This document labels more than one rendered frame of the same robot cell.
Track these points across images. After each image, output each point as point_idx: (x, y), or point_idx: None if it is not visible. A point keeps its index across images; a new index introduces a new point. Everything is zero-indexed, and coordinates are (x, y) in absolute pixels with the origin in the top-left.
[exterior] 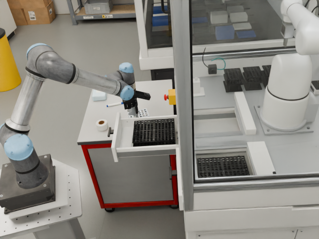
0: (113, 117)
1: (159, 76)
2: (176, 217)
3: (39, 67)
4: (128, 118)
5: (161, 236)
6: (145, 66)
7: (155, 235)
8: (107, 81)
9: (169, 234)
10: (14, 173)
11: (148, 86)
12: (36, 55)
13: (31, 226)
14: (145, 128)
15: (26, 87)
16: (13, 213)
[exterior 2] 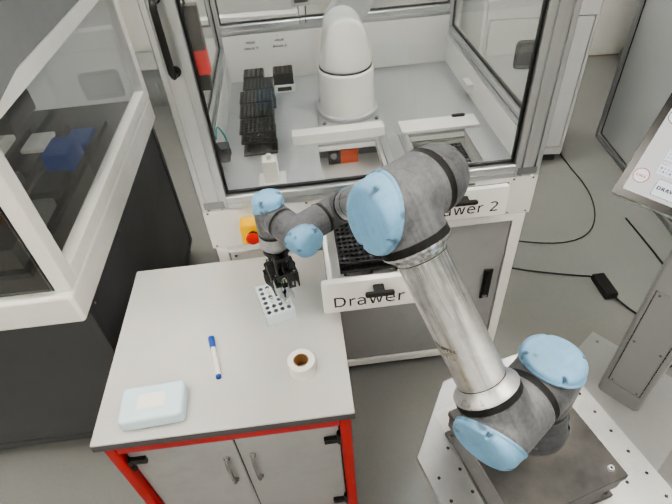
0: (265, 356)
1: (99, 304)
2: (351, 386)
3: (466, 177)
4: (328, 275)
5: (391, 404)
6: (85, 302)
7: (390, 413)
8: None
9: (385, 392)
10: (535, 472)
11: (150, 308)
12: (434, 174)
13: (608, 420)
14: (350, 256)
15: (460, 276)
16: None
